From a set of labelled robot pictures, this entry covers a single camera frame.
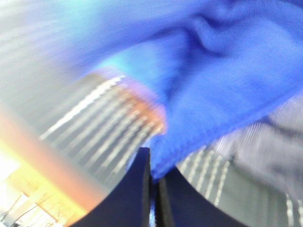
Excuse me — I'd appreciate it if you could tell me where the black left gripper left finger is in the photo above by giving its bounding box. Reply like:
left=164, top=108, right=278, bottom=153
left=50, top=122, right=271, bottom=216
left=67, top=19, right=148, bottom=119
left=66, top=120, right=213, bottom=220
left=73, top=148, right=150, bottom=227

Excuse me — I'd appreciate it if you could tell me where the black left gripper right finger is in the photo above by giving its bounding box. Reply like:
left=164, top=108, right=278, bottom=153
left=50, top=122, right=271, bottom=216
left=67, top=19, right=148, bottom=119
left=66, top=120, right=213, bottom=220
left=158, top=165, right=228, bottom=227

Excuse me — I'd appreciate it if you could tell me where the blue microfibre towel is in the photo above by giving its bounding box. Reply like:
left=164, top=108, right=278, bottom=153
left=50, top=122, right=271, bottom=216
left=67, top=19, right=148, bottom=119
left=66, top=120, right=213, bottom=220
left=53, top=0, right=303, bottom=179

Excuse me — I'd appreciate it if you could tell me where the grey perforated plastic basket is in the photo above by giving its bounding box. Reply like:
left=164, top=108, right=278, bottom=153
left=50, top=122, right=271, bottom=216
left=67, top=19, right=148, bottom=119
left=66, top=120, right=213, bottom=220
left=0, top=14, right=303, bottom=227

